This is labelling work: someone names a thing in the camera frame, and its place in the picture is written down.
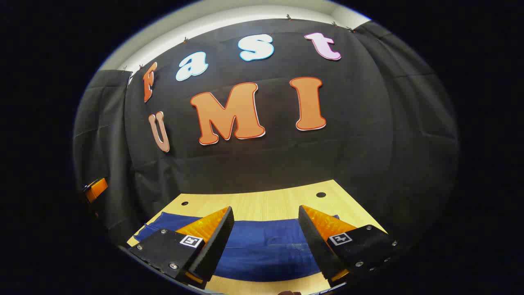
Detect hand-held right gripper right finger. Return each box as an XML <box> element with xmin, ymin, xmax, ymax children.
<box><xmin>298</xmin><ymin>205</ymin><xmax>401</xmax><ymax>288</ymax></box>

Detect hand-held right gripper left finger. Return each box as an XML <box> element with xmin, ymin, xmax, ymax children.
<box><xmin>128</xmin><ymin>206</ymin><xmax>235</xmax><ymax>290</ymax></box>

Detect blue denim jeans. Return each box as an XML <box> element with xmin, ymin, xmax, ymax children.
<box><xmin>133</xmin><ymin>211</ymin><xmax>340</xmax><ymax>282</ymax></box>

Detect black backdrop cloth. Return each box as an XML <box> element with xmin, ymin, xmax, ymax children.
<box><xmin>73</xmin><ymin>18</ymin><xmax>459</xmax><ymax>246</ymax></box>

